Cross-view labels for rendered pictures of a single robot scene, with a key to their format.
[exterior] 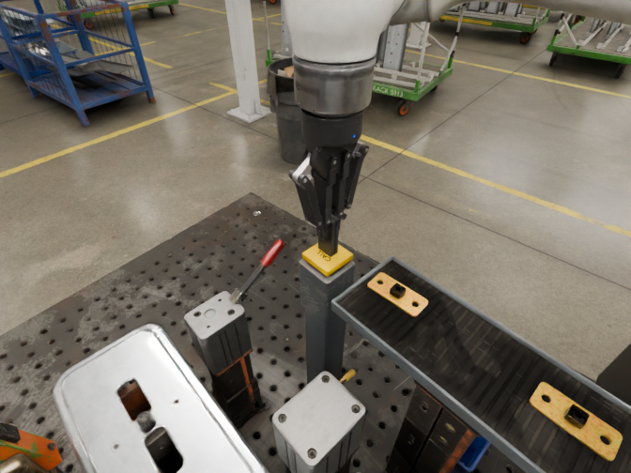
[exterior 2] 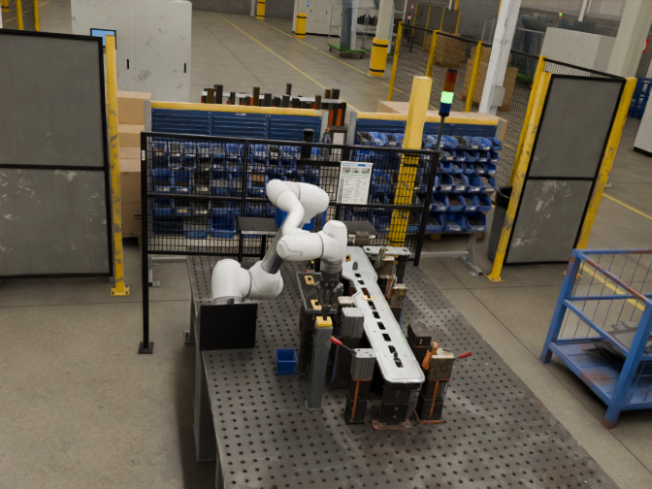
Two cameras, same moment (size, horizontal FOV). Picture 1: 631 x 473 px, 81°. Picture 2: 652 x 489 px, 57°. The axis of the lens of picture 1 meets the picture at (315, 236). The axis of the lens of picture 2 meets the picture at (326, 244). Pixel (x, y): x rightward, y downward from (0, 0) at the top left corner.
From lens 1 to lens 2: 2.78 m
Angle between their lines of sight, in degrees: 109
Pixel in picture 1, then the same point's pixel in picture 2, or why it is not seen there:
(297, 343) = (309, 427)
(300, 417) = (358, 312)
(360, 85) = not seen: hidden behind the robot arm
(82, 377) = (414, 374)
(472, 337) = (309, 293)
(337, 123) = not seen: hidden behind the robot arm
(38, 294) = not seen: outside the picture
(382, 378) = (284, 395)
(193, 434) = (382, 348)
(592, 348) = (43, 455)
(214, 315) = (364, 352)
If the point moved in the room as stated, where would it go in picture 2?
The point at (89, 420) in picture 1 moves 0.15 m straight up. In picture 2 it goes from (412, 364) to (418, 335)
